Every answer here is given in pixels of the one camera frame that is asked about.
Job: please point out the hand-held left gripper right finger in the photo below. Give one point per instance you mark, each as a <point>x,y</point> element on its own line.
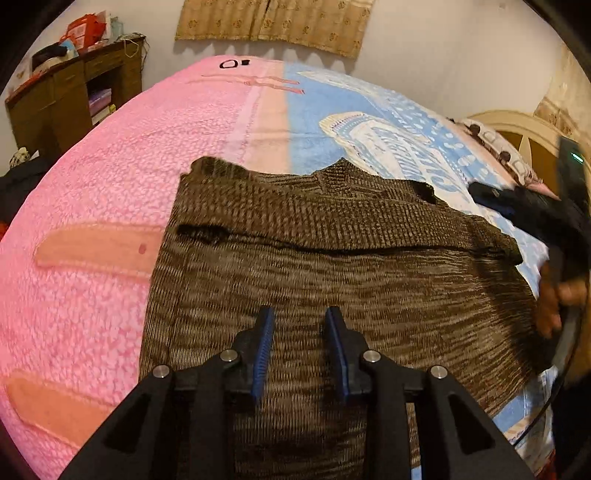
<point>335,357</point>

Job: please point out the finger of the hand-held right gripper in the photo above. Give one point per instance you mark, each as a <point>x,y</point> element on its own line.
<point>521,210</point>

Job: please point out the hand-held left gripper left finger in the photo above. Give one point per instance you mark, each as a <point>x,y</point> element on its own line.
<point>261,357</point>

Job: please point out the brown knit sweater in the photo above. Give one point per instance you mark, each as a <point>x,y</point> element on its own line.
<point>323,277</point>

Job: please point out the person's right hand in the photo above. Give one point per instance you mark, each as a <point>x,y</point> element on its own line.
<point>549,300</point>

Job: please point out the brown spotted pillow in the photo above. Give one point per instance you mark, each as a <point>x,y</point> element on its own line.
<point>496,143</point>

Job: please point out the cream and brown headboard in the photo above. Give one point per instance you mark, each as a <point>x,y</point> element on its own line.
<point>531,131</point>

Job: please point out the pink and blue printed blanket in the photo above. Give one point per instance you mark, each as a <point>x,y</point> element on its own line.
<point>92,184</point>

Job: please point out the dark bag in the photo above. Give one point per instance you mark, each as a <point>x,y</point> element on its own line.
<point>21,184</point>

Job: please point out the purple box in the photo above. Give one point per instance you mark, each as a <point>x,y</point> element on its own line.
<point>100,100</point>

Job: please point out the beige patterned curtain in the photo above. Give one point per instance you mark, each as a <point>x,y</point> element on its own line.
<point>277,21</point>

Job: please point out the spotted cloth bundle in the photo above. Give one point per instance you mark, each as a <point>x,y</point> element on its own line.
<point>19,158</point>

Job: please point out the brown wooden desk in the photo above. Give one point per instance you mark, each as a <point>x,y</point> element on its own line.
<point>51,101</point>

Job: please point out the light blue bag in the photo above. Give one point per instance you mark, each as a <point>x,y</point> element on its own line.
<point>116,28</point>

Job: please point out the black cloth on desk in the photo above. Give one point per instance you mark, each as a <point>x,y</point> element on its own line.
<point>48,56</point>

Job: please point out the beige patterned wall cloth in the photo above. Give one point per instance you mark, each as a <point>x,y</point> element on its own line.
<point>565,92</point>

